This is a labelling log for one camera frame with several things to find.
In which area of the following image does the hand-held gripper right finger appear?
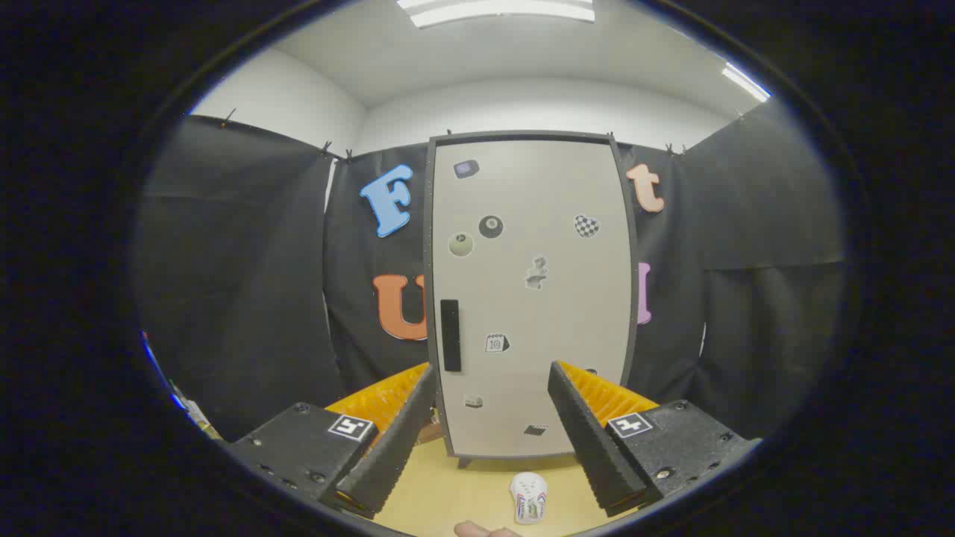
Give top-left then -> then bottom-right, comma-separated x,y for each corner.
547,360 -> 763,518

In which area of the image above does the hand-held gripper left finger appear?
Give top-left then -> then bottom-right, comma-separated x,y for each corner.
224,362 -> 437,521

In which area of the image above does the white shoe with eyelets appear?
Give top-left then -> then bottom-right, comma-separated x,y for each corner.
510,471 -> 549,525

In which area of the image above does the light grey shoe cabinet door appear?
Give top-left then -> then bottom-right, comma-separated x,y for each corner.
433,140 -> 633,457

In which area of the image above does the black door handle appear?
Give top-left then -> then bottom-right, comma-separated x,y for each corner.
440,299 -> 462,372

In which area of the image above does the grey shoe cabinet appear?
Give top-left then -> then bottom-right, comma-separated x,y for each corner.
423,131 -> 640,469

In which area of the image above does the brown cover book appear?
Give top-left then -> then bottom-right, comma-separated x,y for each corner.
418,409 -> 446,447

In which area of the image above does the black backdrop cloth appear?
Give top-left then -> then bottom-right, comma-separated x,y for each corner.
134,112 -> 848,441

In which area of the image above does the small ceiling light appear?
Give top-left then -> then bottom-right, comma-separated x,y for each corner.
721,63 -> 771,103

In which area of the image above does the long ceiling light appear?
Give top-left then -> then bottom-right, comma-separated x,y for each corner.
395,0 -> 596,29

